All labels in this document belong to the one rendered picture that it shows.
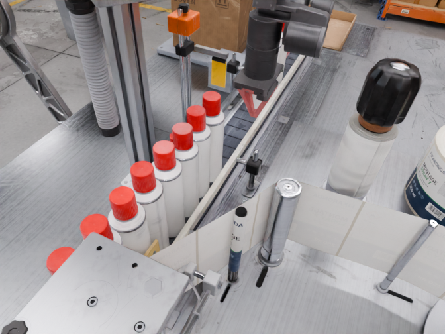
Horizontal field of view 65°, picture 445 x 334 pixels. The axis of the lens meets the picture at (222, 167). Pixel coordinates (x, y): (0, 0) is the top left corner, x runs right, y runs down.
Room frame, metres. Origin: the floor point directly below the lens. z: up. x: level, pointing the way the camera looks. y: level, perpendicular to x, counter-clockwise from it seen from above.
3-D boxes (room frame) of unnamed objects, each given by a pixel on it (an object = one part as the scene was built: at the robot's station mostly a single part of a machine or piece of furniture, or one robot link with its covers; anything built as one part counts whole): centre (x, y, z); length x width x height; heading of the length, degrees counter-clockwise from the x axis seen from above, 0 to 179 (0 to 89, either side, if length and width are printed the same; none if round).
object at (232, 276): (0.29, -0.03, 0.97); 0.02 x 0.02 x 0.19
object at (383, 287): (0.29, -0.28, 0.97); 0.02 x 0.02 x 0.19
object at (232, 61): (0.87, -0.03, 0.91); 0.07 x 0.03 x 0.16; 67
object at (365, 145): (0.50, -0.26, 1.03); 0.09 x 0.09 x 0.30
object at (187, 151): (0.43, 0.07, 0.98); 0.05 x 0.05 x 0.20
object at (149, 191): (0.34, 0.11, 0.98); 0.05 x 0.05 x 0.20
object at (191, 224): (0.79, -0.12, 0.91); 1.07 x 0.01 x 0.02; 157
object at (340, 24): (1.46, -0.36, 0.85); 0.30 x 0.26 x 0.04; 157
